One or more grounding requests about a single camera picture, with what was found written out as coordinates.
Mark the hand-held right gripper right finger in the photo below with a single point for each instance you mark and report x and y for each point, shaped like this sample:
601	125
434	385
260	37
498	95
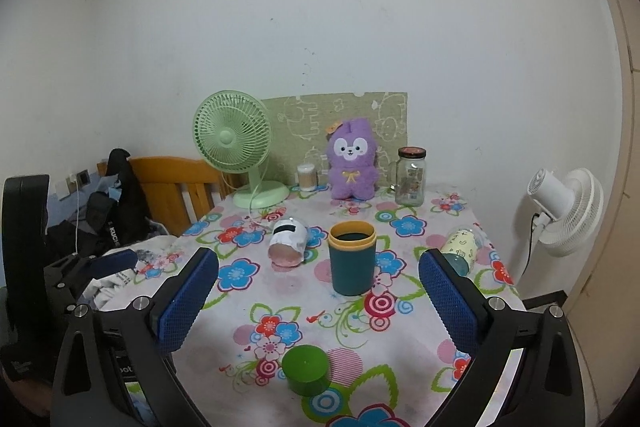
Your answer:
450	307

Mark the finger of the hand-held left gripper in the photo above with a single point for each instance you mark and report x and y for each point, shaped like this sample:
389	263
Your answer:
116	263

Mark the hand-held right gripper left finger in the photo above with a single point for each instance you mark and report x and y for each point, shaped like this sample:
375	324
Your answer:
186	304

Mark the teal cup with yellow rim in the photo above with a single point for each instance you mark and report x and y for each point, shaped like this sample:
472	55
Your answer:
352	264

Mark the white cup with pink inside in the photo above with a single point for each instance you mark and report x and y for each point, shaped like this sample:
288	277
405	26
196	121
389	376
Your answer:
290	238

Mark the small green cup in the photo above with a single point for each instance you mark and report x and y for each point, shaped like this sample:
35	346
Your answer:
305	369

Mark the black bag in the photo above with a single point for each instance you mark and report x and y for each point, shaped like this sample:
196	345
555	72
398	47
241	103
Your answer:
122	207

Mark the pale printed bottle teal lid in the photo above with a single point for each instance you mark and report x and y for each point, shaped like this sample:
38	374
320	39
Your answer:
461	247

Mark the wooden chair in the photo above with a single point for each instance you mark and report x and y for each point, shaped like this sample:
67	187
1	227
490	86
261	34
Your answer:
167	177

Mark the glass jar with red lid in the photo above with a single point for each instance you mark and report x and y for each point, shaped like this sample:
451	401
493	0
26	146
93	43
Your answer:
410	182

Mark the white standing fan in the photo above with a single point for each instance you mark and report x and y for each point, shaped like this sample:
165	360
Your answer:
570	212

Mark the green desk fan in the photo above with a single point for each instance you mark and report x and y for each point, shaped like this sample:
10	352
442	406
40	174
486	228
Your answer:
227	137

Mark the cotton swab container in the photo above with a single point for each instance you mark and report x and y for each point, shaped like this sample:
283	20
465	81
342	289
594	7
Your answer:
307	179

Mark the purple plush toy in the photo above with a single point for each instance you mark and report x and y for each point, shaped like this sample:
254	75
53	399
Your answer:
351	157

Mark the wall socket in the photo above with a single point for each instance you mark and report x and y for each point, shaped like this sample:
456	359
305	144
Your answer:
83	178

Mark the green patterned wall mat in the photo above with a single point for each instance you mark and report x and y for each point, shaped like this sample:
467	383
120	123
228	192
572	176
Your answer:
305	117

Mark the beige door frame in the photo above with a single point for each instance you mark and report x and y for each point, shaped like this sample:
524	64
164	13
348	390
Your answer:
622	147

